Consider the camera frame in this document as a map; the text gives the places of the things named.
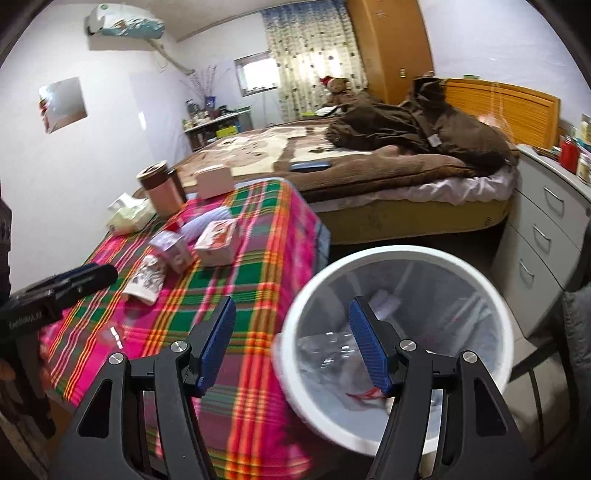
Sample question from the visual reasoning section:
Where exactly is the small window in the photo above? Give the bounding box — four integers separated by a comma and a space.
234, 52, 280, 97

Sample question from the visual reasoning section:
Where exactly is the wooden headboard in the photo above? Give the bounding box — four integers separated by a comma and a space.
434, 78, 561, 149

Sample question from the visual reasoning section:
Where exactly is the shiny wall panel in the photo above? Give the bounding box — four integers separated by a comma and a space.
39, 78, 88, 134

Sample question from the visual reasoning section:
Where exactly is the wooden wardrobe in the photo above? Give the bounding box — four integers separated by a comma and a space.
346, 0, 435, 105

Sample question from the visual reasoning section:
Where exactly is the air conditioner hose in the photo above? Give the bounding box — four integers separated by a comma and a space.
148, 39, 195, 75

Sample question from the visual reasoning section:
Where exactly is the plaid pink green tablecloth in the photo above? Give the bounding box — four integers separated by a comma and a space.
39, 180, 331, 476

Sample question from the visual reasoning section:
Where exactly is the shelf with bottles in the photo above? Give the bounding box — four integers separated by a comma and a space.
182, 108, 254, 151

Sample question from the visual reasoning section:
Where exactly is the wall air conditioner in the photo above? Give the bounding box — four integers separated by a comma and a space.
85, 4, 166, 38

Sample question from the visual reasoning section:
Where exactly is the brown patterned blanket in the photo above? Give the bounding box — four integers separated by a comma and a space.
175, 117, 520, 204

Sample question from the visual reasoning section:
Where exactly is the white bed sheet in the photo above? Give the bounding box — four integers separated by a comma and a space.
402, 166, 518, 206

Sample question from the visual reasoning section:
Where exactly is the brown teddy bear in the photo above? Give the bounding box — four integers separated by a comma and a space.
321, 76, 356, 110

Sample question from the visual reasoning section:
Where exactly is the red jar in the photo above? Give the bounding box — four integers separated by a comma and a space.
560, 138, 581, 174

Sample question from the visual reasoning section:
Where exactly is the grey drawer nightstand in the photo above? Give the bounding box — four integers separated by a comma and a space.
492, 144, 591, 337

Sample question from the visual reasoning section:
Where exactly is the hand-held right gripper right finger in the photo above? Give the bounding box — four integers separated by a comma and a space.
348, 298, 536, 480

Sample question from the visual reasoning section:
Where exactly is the vase with dry branches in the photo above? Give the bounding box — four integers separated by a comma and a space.
180, 65, 232, 119

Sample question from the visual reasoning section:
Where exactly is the small pink printed box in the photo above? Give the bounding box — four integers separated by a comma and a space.
150, 230, 197, 271

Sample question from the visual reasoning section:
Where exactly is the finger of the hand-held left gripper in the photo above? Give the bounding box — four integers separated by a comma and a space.
23, 266, 119, 308
48, 264, 101, 284

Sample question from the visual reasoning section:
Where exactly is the brown jacket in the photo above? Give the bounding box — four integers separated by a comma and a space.
325, 76, 520, 169

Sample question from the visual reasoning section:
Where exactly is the heart print curtain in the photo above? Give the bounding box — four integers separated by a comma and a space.
261, 0, 368, 123

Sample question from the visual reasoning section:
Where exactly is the long white printed box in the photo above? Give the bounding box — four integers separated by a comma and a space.
122, 254, 167, 305

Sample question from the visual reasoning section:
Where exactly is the white foam net sleeve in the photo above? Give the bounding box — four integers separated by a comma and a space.
178, 208, 232, 241

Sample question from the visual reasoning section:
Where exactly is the beige mug brown lid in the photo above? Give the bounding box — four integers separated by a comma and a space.
137, 161, 188, 217

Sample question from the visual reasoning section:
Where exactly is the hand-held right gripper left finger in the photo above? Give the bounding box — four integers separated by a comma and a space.
48, 296, 237, 480

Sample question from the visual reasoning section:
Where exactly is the soft tissue pack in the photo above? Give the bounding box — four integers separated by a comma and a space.
106, 193, 157, 235

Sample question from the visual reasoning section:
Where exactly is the grey cushioned folding chair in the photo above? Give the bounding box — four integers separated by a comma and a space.
508, 284, 591, 462

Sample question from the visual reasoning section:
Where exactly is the orange and white box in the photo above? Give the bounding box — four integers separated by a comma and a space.
194, 166, 234, 200

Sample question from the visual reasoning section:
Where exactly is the red and white box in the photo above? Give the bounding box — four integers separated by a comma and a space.
194, 219, 241, 267

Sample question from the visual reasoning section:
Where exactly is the white round trash bin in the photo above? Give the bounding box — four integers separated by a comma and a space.
272, 246, 515, 455

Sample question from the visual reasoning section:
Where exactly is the clear plastic bottle red label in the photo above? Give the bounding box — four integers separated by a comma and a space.
298, 330, 386, 404

